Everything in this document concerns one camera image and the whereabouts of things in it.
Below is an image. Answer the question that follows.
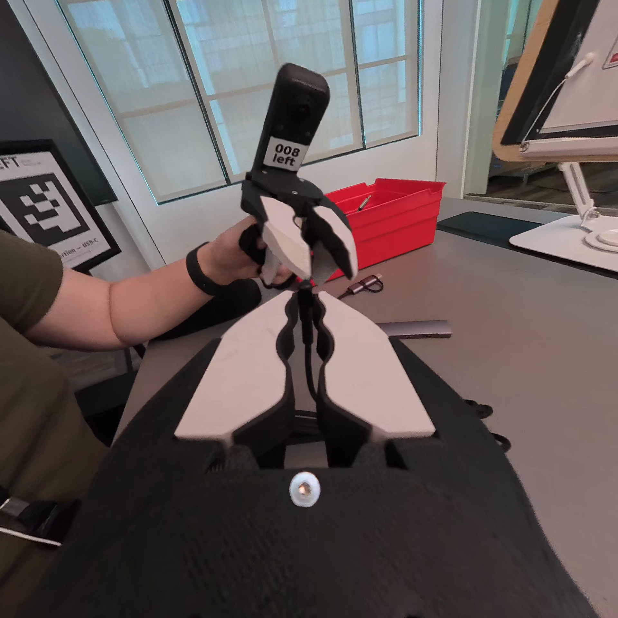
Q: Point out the instruction sheet in plastic sleeve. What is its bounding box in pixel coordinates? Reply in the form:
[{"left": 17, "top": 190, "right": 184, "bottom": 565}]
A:
[{"left": 492, "top": 0, "right": 618, "bottom": 167}]

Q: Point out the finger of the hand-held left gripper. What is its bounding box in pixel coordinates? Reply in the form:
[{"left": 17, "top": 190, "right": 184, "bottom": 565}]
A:
[
  {"left": 302, "top": 205, "right": 359, "bottom": 286},
  {"left": 260, "top": 195, "right": 314, "bottom": 281}
]

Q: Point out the person's left hand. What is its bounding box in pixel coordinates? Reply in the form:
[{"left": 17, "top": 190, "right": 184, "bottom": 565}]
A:
[{"left": 209, "top": 215, "right": 271, "bottom": 291}]

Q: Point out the grey usb hub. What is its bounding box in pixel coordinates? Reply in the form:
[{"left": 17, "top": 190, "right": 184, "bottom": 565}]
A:
[{"left": 377, "top": 320, "right": 452, "bottom": 339}]

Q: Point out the person's left forearm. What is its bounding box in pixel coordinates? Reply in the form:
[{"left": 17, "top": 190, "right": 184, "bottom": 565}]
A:
[{"left": 22, "top": 263, "right": 208, "bottom": 351}]

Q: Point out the white board stand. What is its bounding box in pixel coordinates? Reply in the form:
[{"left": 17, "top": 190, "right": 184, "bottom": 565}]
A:
[{"left": 509, "top": 162, "right": 618, "bottom": 278}]

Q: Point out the white framed window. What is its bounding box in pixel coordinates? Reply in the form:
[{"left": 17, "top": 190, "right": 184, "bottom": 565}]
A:
[{"left": 55, "top": 0, "right": 426, "bottom": 203}]

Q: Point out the red plastic bin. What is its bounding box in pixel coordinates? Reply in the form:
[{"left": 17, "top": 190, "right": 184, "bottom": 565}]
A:
[{"left": 324, "top": 179, "right": 446, "bottom": 281}]

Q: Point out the black usb-c cable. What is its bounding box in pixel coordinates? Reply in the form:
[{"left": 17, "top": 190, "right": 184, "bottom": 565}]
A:
[{"left": 295, "top": 280, "right": 511, "bottom": 452}]

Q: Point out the black wristband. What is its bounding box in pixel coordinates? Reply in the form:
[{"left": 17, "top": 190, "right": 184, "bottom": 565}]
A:
[{"left": 186, "top": 241, "right": 218, "bottom": 296}]

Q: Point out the grey usb adapter plug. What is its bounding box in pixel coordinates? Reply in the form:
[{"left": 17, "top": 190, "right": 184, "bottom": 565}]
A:
[{"left": 336, "top": 274, "right": 384, "bottom": 300}]

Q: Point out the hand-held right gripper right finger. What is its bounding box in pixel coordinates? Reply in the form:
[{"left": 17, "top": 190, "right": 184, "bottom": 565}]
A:
[{"left": 315, "top": 290, "right": 439, "bottom": 469}]

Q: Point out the framed marker sign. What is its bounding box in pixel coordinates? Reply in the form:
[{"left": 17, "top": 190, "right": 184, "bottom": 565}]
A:
[{"left": 0, "top": 140, "right": 121, "bottom": 273}]

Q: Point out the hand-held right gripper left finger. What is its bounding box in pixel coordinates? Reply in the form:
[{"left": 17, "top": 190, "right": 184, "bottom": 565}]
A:
[{"left": 174, "top": 290, "right": 296, "bottom": 469}]

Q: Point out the olive green shirt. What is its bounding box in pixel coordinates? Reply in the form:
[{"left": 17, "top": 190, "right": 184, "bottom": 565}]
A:
[{"left": 0, "top": 231, "right": 126, "bottom": 618}]

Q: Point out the black desk mat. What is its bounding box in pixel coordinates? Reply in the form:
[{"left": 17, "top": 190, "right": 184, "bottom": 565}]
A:
[{"left": 437, "top": 211, "right": 618, "bottom": 281}]

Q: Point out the white cable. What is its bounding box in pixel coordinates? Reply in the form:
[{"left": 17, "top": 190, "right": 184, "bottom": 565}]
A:
[{"left": 519, "top": 52, "right": 597, "bottom": 145}]

